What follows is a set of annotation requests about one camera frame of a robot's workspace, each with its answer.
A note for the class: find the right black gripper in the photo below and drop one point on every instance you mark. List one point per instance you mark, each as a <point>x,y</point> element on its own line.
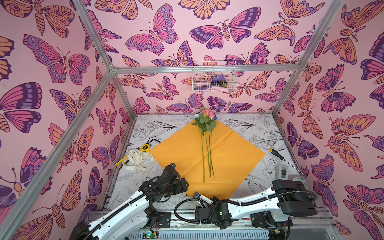
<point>202,201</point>

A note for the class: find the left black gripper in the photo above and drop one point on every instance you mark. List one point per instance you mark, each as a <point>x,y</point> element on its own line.
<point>178,189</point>

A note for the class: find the orange wrapping paper sheet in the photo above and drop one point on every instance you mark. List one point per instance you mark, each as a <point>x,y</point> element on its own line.
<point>233,159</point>

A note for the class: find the white fake flower stem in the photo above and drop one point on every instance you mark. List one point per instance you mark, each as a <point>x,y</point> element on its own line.
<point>202,144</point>

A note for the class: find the pink fake rose stem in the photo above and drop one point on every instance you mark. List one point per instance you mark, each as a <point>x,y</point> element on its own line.
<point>206,122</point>

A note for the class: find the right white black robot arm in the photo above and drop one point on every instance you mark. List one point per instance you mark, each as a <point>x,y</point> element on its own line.
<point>300,203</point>

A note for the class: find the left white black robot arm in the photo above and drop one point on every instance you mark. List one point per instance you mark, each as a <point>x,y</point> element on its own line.
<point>135,213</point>

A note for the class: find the white ribbon bundle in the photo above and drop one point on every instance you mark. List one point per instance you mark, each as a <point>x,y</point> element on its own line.
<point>137,161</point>

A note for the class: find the yellow tape measure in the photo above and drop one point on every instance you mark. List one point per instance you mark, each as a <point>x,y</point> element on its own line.
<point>145,148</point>

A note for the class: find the green circuit board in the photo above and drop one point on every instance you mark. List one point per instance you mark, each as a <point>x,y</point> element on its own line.
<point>150,235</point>

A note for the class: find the white grey small device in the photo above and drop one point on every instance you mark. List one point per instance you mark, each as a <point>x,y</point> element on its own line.
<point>281,172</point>

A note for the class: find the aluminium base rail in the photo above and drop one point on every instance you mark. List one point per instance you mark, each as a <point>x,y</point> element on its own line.
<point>319,227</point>

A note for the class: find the yellow handled tool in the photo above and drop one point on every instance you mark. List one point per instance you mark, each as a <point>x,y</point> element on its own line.
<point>121,161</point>

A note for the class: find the black handled screwdriver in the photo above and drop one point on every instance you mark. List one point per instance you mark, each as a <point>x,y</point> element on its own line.
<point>277,154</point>

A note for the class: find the white wire wall basket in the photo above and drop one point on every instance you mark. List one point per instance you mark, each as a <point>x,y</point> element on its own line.
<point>214,77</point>

